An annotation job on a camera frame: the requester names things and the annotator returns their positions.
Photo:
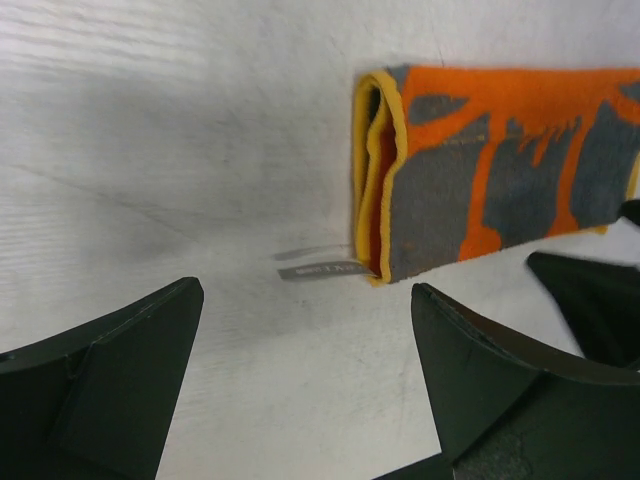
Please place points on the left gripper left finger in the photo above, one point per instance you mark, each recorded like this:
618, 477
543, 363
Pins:
97, 401

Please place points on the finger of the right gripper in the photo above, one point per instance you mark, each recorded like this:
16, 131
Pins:
599, 302
630, 210

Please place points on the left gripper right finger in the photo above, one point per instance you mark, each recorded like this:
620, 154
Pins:
507, 406

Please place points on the grey orange-edged towel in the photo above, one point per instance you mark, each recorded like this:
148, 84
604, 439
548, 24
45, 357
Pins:
450, 164

